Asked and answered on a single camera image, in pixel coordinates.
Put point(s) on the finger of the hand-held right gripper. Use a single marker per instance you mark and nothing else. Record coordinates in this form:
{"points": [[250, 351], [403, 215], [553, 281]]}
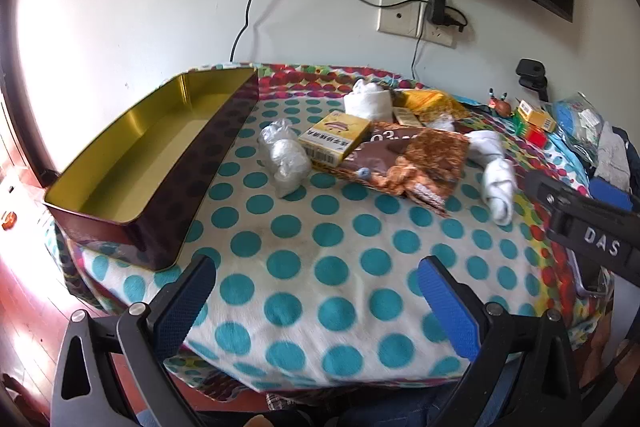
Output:
{"points": [[610, 197], [550, 189]]}

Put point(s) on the polka-dot blanket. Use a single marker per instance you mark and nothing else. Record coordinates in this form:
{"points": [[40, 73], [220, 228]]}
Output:
{"points": [[320, 257]]}

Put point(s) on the small cardboard box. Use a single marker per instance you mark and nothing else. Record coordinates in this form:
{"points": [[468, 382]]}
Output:
{"points": [[406, 117]]}

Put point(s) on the yellow cardboard box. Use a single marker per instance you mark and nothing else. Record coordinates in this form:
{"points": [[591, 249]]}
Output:
{"points": [[332, 137]]}

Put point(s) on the grey cloth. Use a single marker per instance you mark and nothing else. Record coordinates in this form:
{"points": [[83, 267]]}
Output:
{"points": [[612, 154]]}

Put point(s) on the small crab toy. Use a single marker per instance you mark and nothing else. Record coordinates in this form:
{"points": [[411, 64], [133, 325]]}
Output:
{"points": [[500, 106]]}

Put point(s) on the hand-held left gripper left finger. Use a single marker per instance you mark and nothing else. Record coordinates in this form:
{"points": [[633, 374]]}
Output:
{"points": [[185, 302]]}

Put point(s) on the yellow snack packet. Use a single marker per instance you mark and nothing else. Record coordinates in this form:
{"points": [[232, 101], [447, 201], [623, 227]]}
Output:
{"points": [[430, 102]]}

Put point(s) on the gold rectangular tin box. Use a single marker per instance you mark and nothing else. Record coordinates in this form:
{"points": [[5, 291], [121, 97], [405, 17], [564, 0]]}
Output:
{"points": [[125, 167]]}

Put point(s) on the brown chocolate packet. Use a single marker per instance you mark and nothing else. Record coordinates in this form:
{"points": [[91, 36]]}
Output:
{"points": [[377, 152]]}

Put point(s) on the clear plastic bag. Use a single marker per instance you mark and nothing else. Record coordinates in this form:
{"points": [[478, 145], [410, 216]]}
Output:
{"points": [[575, 119]]}

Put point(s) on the white wall outlet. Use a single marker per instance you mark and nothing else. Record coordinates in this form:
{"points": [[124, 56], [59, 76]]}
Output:
{"points": [[442, 37]]}

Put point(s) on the red green cube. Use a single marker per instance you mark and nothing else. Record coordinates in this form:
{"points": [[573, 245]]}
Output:
{"points": [[530, 136]]}

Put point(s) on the orange-brown snack packet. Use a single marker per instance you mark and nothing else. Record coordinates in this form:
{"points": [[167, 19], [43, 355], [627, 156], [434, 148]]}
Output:
{"points": [[435, 152]]}

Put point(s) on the plastic-wrapped white bundle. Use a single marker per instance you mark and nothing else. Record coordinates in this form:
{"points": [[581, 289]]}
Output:
{"points": [[284, 159]]}

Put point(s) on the small yellow box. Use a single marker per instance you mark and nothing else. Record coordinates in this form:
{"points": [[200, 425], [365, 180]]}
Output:
{"points": [[537, 116]]}

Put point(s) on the white wall plate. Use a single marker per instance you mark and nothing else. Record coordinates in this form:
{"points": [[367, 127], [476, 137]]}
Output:
{"points": [[400, 14]]}

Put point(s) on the long knotted white sock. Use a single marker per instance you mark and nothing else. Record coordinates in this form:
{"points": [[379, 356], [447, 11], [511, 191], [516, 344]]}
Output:
{"points": [[497, 187]]}

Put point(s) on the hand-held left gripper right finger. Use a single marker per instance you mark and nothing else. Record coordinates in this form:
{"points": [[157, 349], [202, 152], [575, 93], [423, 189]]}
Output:
{"points": [[447, 307]]}

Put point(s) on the black power adapter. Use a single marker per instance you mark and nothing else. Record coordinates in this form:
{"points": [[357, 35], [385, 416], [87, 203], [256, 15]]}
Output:
{"points": [[437, 7]]}

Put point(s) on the dark blue cloth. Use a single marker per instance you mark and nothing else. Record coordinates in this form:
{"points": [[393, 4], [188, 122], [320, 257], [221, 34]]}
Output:
{"points": [[631, 147]]}

